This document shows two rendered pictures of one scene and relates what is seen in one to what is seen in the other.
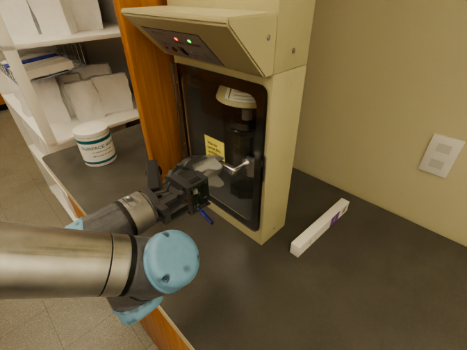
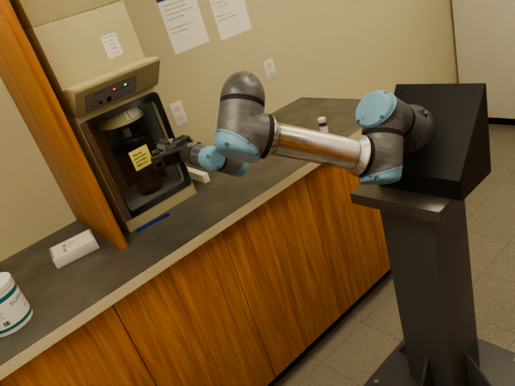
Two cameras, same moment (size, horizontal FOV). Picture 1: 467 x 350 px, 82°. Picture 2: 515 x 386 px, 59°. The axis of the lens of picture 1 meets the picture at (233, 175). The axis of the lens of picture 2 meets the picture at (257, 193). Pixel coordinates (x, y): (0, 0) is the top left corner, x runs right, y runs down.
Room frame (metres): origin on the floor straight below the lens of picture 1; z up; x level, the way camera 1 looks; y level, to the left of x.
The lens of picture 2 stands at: (-0.09, 1.59, 1.69)
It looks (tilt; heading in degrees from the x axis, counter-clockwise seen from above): 26 degrees down; 282
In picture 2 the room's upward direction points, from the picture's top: 18 degrees counter-clockwise
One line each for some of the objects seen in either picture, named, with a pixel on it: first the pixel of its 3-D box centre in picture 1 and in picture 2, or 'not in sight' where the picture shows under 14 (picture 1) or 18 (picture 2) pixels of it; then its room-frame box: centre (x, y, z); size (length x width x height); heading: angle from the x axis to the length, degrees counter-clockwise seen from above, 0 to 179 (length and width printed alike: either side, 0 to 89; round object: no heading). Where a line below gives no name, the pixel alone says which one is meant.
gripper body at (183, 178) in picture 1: (176, 194); (183, 150); (0.43, 0.12, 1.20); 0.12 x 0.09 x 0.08; 135
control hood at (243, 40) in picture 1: (192, 39); (118, 86); (0.58, 0.08, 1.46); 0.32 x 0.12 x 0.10; 45
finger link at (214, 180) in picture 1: (214, 179); not in sight; (0.50, 0.04, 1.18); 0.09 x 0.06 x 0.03; 135
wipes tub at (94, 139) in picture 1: (95, 144); (0, 304); (0.99, 0.57, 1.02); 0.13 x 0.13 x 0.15
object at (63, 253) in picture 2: not in sight; (73, 248); (0.94, 0.21, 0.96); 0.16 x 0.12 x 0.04; 35
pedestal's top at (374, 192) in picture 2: not in sight; (418, 183); (-0.33, 0.20, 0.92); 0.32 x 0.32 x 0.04; 46
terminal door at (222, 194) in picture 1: (217, 151); (142, 156); (0.61, 0.04, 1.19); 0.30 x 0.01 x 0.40; 44
